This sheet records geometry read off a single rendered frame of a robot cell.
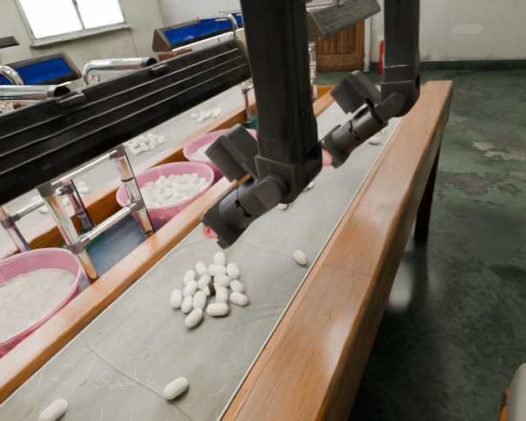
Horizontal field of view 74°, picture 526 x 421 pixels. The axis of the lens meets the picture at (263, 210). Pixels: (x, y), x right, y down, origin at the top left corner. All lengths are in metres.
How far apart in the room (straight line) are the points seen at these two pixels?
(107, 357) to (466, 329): 1.30
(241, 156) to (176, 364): 0.32
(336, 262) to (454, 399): 0.87
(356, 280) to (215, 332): 0.24
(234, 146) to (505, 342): 1.34
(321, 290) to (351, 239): 0.14
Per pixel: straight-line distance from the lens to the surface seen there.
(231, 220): 0.54
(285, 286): 0.63
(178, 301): 0.64
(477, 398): 1.44
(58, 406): 0.60
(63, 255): 0.88
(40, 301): 0.82
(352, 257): 0.65
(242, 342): 0.57
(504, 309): 1.72
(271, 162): 0.42
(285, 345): 0.53
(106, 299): 0.70
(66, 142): 0.46
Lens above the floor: 1.19
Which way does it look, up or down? 32 degrees down
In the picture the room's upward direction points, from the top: 9 degrees counter-clockwise
